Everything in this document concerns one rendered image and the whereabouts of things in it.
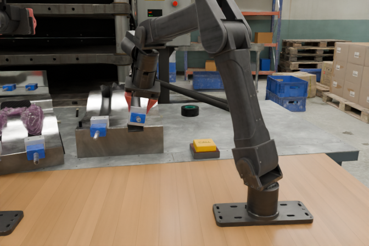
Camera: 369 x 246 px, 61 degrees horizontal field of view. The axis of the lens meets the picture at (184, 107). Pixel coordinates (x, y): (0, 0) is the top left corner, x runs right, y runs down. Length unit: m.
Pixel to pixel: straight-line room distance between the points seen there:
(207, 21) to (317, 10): 7.44
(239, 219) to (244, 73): 0.29
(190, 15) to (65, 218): 0.51
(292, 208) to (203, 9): 0.46
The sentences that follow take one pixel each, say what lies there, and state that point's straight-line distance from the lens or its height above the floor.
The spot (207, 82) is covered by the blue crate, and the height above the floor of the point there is 0.37.
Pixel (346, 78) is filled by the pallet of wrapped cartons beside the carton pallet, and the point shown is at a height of 0.45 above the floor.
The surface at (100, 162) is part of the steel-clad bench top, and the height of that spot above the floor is 0.80.
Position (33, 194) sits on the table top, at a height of 0.80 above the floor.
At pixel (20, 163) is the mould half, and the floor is 0.82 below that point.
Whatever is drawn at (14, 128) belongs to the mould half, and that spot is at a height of 0.88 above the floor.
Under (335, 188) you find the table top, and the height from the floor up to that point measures 0.80.
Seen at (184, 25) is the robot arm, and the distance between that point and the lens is 0.73.
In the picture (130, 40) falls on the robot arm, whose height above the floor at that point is 1.14.
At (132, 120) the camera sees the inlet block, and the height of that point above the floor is 0.92.
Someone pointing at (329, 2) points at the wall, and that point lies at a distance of 8.15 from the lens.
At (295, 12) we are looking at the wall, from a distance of 7.89.
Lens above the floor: 1.19
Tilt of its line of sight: 15 degrees down
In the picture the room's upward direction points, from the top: straight up
